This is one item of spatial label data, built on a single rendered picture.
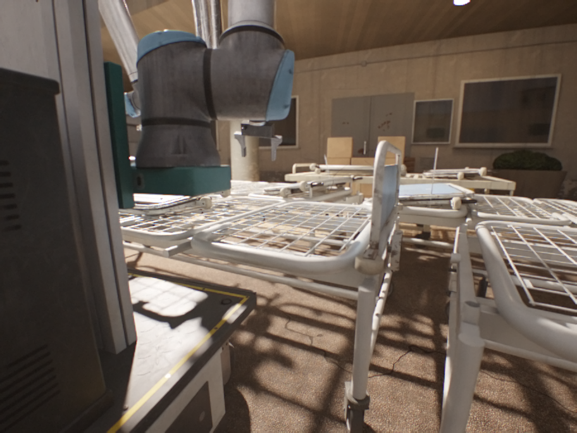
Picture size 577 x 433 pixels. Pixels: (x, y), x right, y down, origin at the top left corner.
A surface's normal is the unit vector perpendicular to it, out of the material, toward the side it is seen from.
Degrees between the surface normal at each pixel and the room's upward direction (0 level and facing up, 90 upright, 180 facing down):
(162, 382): 0
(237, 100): 125
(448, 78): 90
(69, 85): 90
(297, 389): 0
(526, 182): 101
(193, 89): 111
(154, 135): 70
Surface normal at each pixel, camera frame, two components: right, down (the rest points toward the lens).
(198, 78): 0.09, 0.26
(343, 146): -0.28, 0.20
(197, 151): 0.69, -0.20
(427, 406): 0.00, -0.98
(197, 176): 0.95, 0.07
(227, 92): 0.08, 0.60
